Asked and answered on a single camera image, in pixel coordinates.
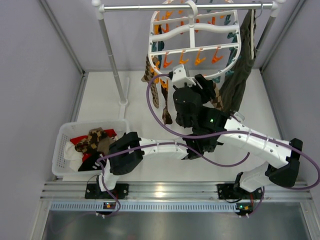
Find brown tan argyle sock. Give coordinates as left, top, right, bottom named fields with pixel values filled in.
left=210, top=82, right=224, bottom=111

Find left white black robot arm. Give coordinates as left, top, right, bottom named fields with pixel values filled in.
left=97, top=131, right=223, bottom=192

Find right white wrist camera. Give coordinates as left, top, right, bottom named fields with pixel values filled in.
left=169, top=64, right=196, bottom=88

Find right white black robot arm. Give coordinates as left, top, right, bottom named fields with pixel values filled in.
left=170, top=70, right=303, bottom=193

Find white round clip hanger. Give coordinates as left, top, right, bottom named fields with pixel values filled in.
left=146, top=0, right=242, bottom=80

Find white clothes rack frame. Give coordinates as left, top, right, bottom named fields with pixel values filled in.
left=90, top=0, right=286, bottom=121

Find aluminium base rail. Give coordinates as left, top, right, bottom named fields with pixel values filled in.
left=40, top=180, right=312, bottom=215

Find olive green hanging trousers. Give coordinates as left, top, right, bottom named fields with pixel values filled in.
left=219, top=10, right=257, bottom=113

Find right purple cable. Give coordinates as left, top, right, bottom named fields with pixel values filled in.
left=146, top=73, right=320, bottom=192

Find white plastic laundry basket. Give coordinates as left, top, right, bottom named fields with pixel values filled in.
left=51, top=119, right=131, bottom=177

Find brown yellow argyle sock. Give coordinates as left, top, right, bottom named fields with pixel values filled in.
left=141, top=55, right=159, bottom=109

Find pile of socks in basket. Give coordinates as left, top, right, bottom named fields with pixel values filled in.
left=63, top=127, right=118, bottom=172

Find white trouser hanger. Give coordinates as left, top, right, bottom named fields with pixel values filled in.
left=250, top=9, right=256, bottom=60

